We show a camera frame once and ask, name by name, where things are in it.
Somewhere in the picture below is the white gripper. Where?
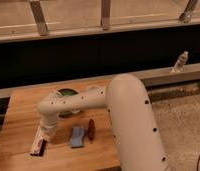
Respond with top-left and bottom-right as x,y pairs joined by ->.
40,119 -> 58,142

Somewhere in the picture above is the left metal bracket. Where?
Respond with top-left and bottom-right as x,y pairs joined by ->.
29,0 -> 49,36

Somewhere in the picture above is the blue sponge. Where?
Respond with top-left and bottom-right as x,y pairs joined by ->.
70,126 -> 85,148

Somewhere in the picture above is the middle metal bracket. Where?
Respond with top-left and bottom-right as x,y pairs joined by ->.
100,0 -> 111,30

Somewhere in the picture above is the metal bracket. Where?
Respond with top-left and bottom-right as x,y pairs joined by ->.
29,0 -> 49,36
100,0 -> 111,30
179,0 -> 198,23

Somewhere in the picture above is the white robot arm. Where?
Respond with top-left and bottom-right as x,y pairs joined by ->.
38,74 -> 171,171

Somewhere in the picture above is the clear plastic bottle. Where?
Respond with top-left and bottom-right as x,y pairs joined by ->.
171,51 -> 189,73

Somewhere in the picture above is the dark red spoon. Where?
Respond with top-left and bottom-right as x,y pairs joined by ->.
87,119 -> 95,141

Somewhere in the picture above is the right metal bracket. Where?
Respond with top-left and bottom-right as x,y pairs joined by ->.
179,0 -> 198,23

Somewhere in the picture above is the green bowl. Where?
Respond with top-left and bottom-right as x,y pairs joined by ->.
59,88 -> 79,118

